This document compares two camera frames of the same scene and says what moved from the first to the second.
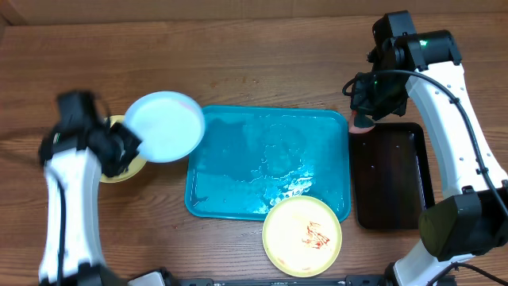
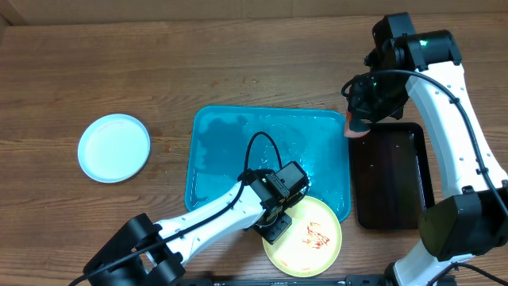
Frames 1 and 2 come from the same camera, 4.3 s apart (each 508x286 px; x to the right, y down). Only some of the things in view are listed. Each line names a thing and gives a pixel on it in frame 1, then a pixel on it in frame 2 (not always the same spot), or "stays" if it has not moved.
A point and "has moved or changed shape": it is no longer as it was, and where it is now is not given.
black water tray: (390, 175) stays
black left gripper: (132, 142) to (273, 234)
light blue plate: (169, 125) has moved or changed shape
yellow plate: (302, 236) stays
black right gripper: (371, 110) stays
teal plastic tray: (252, 157) stays
